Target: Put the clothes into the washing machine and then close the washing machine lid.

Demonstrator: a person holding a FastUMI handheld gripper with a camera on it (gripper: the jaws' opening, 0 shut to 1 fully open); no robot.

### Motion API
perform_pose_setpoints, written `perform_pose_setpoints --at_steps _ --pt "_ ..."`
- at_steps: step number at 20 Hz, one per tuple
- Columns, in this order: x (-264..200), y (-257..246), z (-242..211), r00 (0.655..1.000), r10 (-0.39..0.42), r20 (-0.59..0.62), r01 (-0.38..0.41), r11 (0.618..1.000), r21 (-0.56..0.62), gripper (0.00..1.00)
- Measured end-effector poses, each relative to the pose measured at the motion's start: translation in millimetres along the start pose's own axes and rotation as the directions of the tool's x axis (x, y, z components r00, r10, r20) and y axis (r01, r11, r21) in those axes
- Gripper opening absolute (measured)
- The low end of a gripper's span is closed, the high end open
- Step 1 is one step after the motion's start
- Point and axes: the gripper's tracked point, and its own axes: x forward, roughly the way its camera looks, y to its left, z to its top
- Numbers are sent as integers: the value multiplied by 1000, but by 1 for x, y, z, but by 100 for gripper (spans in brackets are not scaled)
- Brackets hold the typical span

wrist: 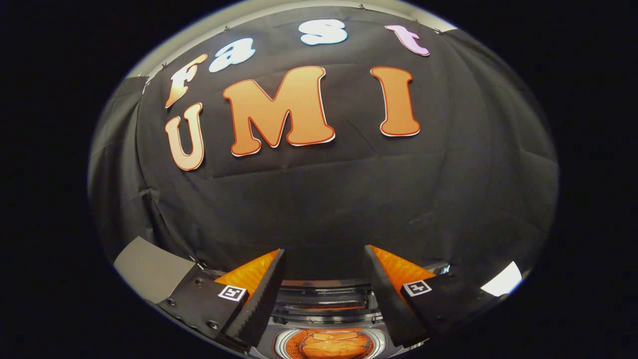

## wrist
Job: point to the grey side table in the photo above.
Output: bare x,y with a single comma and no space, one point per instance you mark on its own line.
149,269

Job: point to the dark grey washing machine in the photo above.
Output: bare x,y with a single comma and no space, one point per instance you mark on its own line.
284,344

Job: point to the dark washing machine lid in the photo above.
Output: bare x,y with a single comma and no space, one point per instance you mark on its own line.
324,301

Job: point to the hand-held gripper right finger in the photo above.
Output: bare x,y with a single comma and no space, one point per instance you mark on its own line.
391,299

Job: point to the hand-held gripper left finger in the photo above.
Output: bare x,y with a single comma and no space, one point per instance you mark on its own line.
259,299

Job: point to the white table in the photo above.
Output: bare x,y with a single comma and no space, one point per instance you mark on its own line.
503,281

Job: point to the yellow orange shirt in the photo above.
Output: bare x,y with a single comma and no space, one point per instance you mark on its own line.
334,346

